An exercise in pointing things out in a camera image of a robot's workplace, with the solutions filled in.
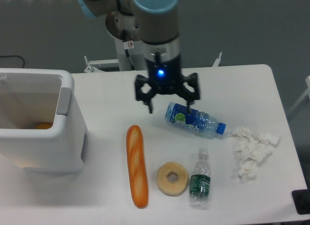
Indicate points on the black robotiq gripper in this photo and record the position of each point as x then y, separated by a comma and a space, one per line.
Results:
163, 74

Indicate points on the orange baguette bread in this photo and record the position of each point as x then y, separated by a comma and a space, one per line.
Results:
136, 167

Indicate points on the crumpled white tissue paper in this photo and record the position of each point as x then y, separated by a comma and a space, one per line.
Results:
251, 150

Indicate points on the orange fruit in bin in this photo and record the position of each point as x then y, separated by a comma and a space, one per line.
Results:
44, 125

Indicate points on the green label water bottle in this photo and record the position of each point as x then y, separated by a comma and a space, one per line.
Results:
199, 185

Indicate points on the white trash can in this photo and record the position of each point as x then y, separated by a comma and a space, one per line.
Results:
32, 96

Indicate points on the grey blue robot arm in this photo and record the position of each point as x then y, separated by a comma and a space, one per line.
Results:
159, 31

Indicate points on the blue label drink bottle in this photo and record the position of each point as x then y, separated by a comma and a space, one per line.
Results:
200, 123

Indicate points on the black device at edge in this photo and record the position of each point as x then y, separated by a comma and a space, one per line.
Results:
301, 200

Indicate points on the white metal base frame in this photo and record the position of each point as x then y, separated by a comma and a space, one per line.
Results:
104, 63

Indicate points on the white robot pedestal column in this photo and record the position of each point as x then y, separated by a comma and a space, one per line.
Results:
124, 29

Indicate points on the white frame at right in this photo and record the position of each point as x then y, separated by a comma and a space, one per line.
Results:
301, 102

